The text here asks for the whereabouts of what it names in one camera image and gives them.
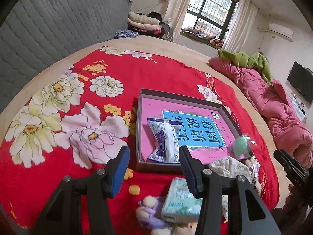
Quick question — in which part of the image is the blue patterned cloth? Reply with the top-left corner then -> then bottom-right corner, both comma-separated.
114,29 -> 138,39

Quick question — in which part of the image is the white floral scrunchie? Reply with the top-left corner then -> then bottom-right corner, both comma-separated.
209,156 -> 262,195

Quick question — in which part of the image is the grey quilted headboard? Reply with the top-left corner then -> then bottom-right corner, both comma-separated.
1,0 -> 132,109

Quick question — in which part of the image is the green sponge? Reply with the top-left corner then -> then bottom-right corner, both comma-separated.
227,134 -> 257,160

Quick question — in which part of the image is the white curtain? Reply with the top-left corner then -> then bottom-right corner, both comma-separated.
163,0 -> 189,42
222,0 -> 259,52

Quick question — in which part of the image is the bedding on window sill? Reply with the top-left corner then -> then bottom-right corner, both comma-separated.
180,28 -> 224,49

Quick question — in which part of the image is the window with black frame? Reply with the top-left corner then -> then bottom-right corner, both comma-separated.
182,0 -> 239,40

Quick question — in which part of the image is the blue white snack packet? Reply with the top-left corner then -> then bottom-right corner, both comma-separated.
147,117 -> 183,164

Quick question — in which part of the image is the tv cabinet with items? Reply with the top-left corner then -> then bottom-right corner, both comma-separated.
289,96 -> 307,124

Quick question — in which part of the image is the green blanket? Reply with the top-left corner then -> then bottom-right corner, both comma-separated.
218,49 -> 273,86

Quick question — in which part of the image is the left white curtain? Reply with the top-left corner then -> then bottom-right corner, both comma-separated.
163,0 -> 189,42

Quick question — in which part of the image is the pink quilted comforter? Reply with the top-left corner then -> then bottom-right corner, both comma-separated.
209,56 -> 312,168

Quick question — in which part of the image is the red floral blanket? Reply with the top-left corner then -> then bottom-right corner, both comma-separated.
1,47 -> 279,234

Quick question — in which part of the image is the white air conditioner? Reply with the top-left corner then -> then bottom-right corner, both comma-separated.
268,22 -> 293,41

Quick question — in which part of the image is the beige bed sheet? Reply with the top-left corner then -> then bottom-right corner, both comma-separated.
1,36 -> 291,201

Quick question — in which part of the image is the plush toy with purple bow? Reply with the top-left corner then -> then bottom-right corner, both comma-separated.
135,195 -> 197,234

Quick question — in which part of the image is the shallow grey box tray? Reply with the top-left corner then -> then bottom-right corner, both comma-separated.
136,89 -> 253,172

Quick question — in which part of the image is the right white curtain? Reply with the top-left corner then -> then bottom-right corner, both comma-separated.
222,0 -> 259,52

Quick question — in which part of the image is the stack of folded blankets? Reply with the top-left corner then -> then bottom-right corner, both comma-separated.
127,11 -> 166,38

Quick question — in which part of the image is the green tissue pack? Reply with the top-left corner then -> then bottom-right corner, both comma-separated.
161,177 -> 202,223

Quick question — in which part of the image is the black wall television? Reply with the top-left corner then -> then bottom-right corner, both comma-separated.
287,61 -> 313,103

